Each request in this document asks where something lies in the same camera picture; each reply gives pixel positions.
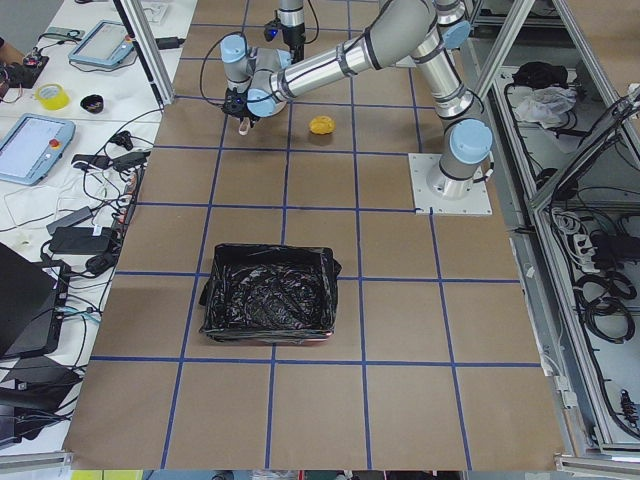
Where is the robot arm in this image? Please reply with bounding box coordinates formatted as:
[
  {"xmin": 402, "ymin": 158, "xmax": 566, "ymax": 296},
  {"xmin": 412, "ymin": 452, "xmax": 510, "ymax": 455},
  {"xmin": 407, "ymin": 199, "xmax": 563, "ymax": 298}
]
[
  {"xmin": 220, "ymin": 0, "xmax": 493, "ymax": 200},
  {"xmin": 277, "ymin": 0, "xmax": 306, "ymax": 63}
]

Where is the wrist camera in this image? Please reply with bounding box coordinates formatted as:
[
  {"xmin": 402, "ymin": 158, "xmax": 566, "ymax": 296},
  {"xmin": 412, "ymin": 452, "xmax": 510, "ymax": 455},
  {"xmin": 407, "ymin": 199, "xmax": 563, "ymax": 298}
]
[{"xmin": 263, "ymin": 18, "xmax": 281, "ymax": 42}]

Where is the yellow tape roll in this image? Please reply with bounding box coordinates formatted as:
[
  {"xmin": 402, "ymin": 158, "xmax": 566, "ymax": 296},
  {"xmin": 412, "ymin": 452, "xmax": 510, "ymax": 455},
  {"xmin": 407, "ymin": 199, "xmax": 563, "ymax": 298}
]
[{"xmin": 35, "ymin": 83, "xmax": 70, "ymax": 111}]

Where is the black power adapter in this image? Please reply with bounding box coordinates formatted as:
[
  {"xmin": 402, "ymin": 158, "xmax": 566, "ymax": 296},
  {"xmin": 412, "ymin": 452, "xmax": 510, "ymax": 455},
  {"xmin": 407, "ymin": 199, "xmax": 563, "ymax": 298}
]
[{"xmin": 49, "ymin": 226, "xmax": 115, "ymax": 255}]

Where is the black laptop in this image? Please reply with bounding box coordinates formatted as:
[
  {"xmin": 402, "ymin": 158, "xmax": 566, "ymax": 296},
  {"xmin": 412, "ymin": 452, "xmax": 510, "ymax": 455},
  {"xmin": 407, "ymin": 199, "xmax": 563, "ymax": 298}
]
[{"xmin": 1, "ymin": 245, "xmax": 70, "ymax": 360}]

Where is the teach pendant far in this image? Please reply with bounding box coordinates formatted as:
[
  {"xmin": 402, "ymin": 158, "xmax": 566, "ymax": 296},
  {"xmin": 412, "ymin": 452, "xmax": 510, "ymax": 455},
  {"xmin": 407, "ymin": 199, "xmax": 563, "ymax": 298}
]
[{"xmin": 68, "ymin": 20, "xmax": 134, "ymax": 70}]

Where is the black lined trash bin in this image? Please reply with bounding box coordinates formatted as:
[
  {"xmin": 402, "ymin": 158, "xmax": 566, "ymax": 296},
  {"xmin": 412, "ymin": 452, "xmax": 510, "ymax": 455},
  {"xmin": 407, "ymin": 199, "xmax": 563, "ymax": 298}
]
[{"xmin": 199, "ymin": 243, "xmax": 341, "ymax": 344}]

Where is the orange potato toy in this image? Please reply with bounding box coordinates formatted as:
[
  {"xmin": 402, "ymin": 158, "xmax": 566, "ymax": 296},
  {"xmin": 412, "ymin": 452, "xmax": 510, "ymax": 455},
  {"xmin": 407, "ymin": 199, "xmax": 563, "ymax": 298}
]
[{"xmin": 308, "ymin": 115, "xmax": 336, "ymax": 135}]

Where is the aluminium frame post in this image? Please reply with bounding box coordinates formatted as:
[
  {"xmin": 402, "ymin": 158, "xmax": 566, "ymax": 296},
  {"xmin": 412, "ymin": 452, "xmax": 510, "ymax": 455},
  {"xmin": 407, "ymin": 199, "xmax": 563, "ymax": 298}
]
[{"xmin": 113, "ymin": 0, "xmax": 175, "ymax": 107}]

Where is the teach pendant near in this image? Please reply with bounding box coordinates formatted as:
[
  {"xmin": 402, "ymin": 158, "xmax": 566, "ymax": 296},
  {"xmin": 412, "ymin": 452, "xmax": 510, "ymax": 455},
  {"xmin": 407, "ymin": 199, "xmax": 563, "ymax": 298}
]
[{"xmin": 1, "ymin": 113, "xmax": 76, "ymax": 186}]

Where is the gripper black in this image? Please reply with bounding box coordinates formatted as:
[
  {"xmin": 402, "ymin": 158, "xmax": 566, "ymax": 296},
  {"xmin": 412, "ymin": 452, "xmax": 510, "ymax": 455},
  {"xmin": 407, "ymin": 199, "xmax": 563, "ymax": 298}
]
[
  {"xmin": 223, "ymin": 88, "xmax": 259, "ymax": 123},
  {"xmin": 288, "ymin": 29, "xmax": 306, "ymax": 63}
]

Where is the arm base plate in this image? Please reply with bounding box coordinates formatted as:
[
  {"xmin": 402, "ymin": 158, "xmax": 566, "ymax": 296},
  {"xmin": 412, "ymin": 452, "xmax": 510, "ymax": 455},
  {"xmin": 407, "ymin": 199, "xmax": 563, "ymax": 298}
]
[{"xmin": 408, "ymin": 153, "xmax": 493, "ymax": 217}]

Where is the teach pendant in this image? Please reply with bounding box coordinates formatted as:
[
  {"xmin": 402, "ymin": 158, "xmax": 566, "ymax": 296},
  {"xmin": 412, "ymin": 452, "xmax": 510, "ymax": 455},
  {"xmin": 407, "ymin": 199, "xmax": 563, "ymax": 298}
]
[
  {"xmin": 68, "ymin": 20, "xmax": 134, "ymax": 70},
  {"xmin": 1, "ymin": 113, "xmax": 76, "ymax": 186}
]

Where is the cream plastic dustpan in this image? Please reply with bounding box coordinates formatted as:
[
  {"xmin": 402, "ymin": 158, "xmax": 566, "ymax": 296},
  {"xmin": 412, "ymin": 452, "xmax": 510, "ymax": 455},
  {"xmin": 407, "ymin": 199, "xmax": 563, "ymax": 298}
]
[{"xmin": 238, "ymin": 117, "xmax": 251, "ymax": 136}]

